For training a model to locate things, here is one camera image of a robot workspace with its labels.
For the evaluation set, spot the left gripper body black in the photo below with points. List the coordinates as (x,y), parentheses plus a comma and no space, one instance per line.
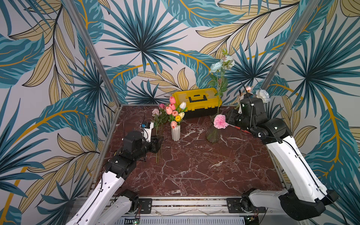
(153,146)

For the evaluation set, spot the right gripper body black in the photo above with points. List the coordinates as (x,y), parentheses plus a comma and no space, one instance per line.
(235,118)

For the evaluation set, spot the pink carnation flower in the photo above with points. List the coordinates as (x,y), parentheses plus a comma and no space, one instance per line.
(220,122)

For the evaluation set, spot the light pink rose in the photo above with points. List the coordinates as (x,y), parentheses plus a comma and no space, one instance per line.
(155,114)

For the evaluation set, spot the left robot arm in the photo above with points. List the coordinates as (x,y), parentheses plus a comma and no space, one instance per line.
(94,211)

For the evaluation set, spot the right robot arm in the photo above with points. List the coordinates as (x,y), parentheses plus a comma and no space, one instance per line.
(308,197)

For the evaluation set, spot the white ribbed vase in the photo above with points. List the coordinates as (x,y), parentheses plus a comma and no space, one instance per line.
(176,133)

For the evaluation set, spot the clear glass vase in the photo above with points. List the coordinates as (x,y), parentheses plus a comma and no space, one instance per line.
(213,134)

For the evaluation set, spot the red glove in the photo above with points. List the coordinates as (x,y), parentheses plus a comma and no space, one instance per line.
(243,130)

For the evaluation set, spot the yellow black toolbox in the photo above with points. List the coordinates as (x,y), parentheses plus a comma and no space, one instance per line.
(199,103)

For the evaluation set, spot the white rose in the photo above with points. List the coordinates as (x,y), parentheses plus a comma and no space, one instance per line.
(263,95)

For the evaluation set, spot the pale blue flower stem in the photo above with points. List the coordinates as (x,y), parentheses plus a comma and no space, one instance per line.
(217,74)

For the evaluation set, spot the tulip bouquet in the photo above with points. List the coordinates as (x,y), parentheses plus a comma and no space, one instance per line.
(175,113)

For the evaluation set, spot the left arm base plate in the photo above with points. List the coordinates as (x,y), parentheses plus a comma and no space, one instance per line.
(142,206)

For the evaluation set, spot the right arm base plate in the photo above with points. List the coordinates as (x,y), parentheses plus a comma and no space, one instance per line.
(240,205)

